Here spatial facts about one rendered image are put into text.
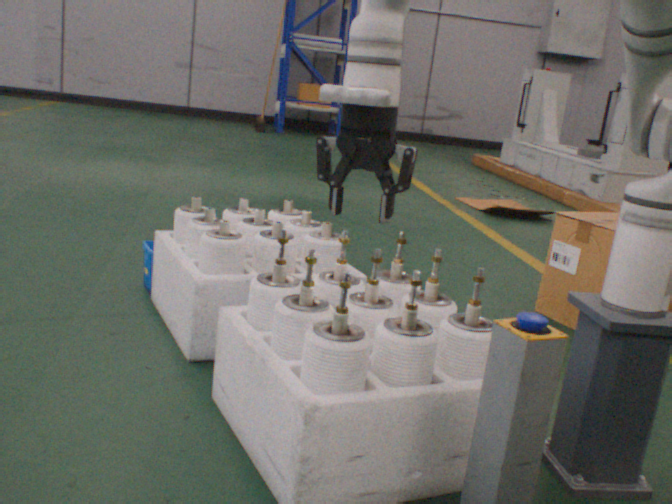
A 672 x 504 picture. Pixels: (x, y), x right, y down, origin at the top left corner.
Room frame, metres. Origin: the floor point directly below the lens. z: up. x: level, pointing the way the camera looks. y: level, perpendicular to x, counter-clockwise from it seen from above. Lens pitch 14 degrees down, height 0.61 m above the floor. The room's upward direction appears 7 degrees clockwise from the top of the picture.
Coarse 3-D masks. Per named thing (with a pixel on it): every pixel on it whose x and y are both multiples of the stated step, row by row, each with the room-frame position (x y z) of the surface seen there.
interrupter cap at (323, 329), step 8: (328, 320) 0.98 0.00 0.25; (320, 328) 0.95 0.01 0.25; (328, 328) 0.96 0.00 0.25; (352, 328) 0.97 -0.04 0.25; (360, 328) 0.97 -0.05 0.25; (320, 336) 0.93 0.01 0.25; (328, 336) 0.92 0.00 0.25; (336, 336) 0.93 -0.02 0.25; (344, 336) 0.93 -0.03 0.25; (352, 336) 0.93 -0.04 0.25; (360, 336) 0.94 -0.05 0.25
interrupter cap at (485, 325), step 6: (450, 318) 1.07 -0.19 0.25; (456, 318) 1.07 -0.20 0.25; (462, 318) 1.08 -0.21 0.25; (480, 318) 1.09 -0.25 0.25; (456, 324) 1.04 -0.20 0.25; (462, 324) 1.05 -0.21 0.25; (480, 324) 1.07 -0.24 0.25; (486, 324) 1.06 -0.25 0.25; (492, 324) 1.06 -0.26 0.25; (468, 330) 1.03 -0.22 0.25; (474, 330) 1.03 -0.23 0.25; (480, 330) 1.03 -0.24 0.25; (486, 330) 1.03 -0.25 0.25
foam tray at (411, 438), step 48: (240, 336) 1.09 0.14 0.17; (240, 384) 1.07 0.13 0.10; (288, 384) 0.91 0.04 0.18; (384, 384) 0.95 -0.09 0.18; (432, 384) 0.97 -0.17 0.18; (480, 384) 0.99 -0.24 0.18; (240, 432) 1.05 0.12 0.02; (288, 432) 0.89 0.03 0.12; (336, 432) 0.87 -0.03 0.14; (384, 432) 0.91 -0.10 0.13; (432, 432) 0.95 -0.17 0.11; (288, 480) 0.87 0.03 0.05; (336, 480) 0.88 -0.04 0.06; (384, 480) 0.92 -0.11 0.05; (432, 480) 0.96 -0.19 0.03
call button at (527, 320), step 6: (522, 312) 0.90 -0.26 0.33; (528, 312) 0.91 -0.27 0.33; (522, 318) 0.88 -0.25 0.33; (528, 318) 0.88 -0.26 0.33; (534, 318) 0.88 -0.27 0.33; (540, 318) 0.89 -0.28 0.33; (522, 324) 0.88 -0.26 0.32; (528, 324) 0.87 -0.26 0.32; (534, 324) 0.87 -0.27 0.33; (540, 324) 0.87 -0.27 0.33; (546, 324) 0.88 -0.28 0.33; (534, 330) 0.88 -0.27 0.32; (540, 330) 0.88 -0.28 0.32
